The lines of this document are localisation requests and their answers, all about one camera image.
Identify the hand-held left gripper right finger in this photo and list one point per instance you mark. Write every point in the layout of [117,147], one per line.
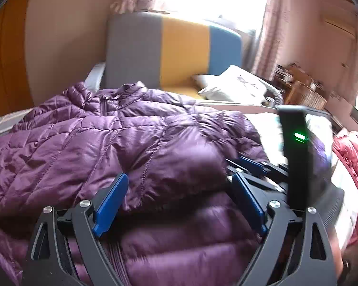
[248,205]

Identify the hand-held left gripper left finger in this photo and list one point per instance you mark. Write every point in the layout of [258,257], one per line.
[112,205]

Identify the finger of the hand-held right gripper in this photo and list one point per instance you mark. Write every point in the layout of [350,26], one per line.
[250,162]

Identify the purple puffer jacket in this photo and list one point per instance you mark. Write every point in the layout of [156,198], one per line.
[152,143]

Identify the person's right forearm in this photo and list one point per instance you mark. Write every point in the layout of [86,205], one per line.
[344,253]

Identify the red quilted jacket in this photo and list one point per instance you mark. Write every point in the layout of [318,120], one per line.
[353,161]

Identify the rattan chair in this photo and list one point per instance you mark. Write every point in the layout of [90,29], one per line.
[305,95]

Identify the white printed pillow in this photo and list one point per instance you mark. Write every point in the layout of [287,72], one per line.
[235,83]

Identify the cluttered wooden desk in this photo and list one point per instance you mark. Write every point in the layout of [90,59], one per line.
[292,73]

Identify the white cloth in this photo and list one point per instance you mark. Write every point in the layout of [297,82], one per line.
[95,77]

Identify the grey yellow blue sofa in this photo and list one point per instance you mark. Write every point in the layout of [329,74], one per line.
[185,50]

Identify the wooden wardrobe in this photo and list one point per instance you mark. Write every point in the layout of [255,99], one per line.
[6,59]

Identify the grey padded rail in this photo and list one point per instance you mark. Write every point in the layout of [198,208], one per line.
[275,94]

